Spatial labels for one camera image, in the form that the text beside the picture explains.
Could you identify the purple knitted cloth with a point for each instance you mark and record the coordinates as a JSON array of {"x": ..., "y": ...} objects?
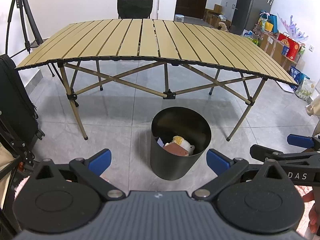
[{"x": 160, "y": 142}]

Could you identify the black folding chair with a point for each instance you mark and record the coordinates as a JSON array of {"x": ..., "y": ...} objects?
[{"x": 134, "y": 9}]

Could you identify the layered cake sponge toy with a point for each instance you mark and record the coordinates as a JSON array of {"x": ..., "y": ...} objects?
[{"x": 176, "y": 149}]

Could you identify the black trash bin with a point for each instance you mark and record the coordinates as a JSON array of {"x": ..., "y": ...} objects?
[{"x": 185, "y": 123}]

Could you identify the red gift box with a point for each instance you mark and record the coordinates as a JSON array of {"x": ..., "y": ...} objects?
[{"x": 290, "y": 47}]

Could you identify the cardboard boxes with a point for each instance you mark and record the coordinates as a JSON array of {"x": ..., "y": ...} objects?
[{"x": 274, "y": 48}]

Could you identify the right hand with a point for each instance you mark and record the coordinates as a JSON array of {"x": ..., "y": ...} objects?
[{"x": 313, "y": 215}]

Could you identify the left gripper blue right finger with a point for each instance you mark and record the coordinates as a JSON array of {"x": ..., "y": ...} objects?
[{"x": 218, "y": 162}]

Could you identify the black suitcase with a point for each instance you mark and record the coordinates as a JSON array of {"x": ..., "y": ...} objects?
[{"x": 16, "y": 105}]

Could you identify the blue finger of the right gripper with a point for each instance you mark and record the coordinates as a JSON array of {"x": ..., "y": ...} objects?
[{"x": 300, "y": 141}]

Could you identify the folding camping table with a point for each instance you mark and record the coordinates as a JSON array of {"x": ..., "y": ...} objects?
[{"x": 218, "y": 56}]

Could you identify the yellow white plush toy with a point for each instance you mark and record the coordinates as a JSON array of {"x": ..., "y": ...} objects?
[{"x": 183, "y": 143}]

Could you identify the black camera tripod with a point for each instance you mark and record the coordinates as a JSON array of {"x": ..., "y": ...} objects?
[{"x": 25, "y": 16}]

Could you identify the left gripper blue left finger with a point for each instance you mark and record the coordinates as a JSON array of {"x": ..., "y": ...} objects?
[{"x": 99, "y": 162}]

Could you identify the grey refrigerator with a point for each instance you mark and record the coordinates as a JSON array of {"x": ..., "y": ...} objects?
[{"x": 246, "y": 15}]

